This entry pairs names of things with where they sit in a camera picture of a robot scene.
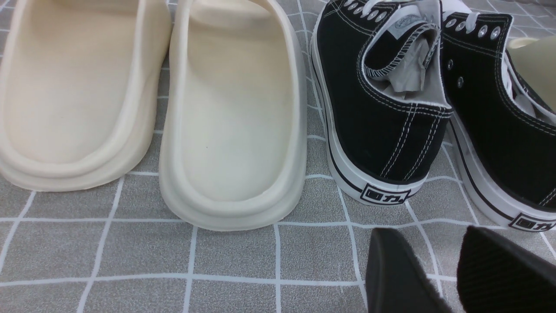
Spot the black canvas sneaker right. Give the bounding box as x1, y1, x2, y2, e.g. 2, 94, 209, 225
440, 0, 556, 233

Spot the cream slipper far left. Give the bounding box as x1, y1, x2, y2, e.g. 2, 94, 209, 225
0, 0, 172, 192

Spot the grey checked tablecloth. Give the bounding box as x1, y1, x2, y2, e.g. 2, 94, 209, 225
0, 0, 556, 313

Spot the olive slipper left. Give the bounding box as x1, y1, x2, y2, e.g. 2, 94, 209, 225
507, 35, 556, 111

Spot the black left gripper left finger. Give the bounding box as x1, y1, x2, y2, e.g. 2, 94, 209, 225
365, 228, 452, 313

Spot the black canvas sneaker left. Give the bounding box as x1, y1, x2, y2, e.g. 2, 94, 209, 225
310, 0, 453, 206

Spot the cream slipper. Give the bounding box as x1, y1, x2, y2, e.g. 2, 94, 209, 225
159, 0, 307, 232
0, 0, 172, 192

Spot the black canvas sneaker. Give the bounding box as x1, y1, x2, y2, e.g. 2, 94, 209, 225
310, 0, 453, 206
440, 0, 556, 233

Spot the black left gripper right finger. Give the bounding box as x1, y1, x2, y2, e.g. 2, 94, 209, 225
457, 226, 556, 313

